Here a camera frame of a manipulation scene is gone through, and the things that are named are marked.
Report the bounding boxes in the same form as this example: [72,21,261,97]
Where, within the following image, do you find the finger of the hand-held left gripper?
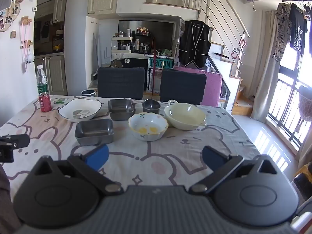
[0,134,30,150]

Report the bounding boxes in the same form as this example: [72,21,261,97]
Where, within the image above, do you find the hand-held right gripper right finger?
[190,146,280,196]

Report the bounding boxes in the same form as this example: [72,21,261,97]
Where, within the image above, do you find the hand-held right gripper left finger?
[33,143,124,196]

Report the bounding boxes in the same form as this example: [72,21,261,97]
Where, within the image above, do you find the square steel tray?
[109,107,136,121]
[108,99,135,114]
[74,119,114,146]

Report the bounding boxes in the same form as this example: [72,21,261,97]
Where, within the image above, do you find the cream bowl with handles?
[164,99,207,130]

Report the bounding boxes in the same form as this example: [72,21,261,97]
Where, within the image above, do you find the white floral plate dark rim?
[58,99,103,123]

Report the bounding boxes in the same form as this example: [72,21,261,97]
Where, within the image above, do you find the yellow-rimmed flower bowl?
[128,112,169,142]

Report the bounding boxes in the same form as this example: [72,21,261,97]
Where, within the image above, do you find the small round steel bowl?
[142,99,161,114]

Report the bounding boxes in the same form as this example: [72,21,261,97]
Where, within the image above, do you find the bear print tablecloth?
[0,95,296,225]

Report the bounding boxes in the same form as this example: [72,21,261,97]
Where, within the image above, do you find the red drink can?
[38,92,52,113]

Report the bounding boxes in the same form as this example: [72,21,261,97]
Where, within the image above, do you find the wooden stairs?
[212,41,254,116]

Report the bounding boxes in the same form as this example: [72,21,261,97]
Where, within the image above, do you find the clear water bottle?
[36,65,47,95]

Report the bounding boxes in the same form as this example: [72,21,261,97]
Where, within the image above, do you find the pink cushion board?
[174,66,223,107]

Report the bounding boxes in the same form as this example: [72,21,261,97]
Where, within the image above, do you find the black window railing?
[267,73,312,152]

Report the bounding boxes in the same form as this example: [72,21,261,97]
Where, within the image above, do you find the dark fabric chair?
[160,69,207,105]
[97,67,146,100]

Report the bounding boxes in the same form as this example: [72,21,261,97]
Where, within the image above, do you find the grey kitchen cabinet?
[34,55,68,96]

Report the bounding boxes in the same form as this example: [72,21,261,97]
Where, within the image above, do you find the beige curtain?
[251,10,281,123]

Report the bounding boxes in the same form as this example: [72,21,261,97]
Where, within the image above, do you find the red stick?
[151,50,158,99]

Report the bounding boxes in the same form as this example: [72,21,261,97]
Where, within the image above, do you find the black lettered board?
[123,57,150,68]

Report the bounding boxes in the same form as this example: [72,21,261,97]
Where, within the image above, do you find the hanging net bag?
[299,85,312,122]

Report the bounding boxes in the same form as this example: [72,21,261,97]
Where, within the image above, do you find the teal framed sign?
[149,57,175,69]

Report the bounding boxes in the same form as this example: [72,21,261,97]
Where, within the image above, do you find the white organizer rack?
[112,36,134,53]

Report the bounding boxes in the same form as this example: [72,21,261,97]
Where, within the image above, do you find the black vest white trim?
[179,20,211,69]

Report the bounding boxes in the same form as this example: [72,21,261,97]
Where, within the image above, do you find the row of cosmetic bottles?
[134,26,153,54]

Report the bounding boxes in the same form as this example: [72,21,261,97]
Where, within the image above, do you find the patterned hanging cloth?
[272,4,291,64]

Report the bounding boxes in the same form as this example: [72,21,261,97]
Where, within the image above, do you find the metal stair railing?
[146,0,251,78]

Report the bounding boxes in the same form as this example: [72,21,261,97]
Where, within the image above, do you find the black printed t-shirt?
[289,4,308,54]

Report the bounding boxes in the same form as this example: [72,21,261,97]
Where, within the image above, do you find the white perforated frame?
[146,55,176,93]

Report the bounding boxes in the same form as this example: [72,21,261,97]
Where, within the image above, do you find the wall photo board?
[0,0,22,33]

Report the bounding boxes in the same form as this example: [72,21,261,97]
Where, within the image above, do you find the cream wall cabinet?
[88,0,120,15]

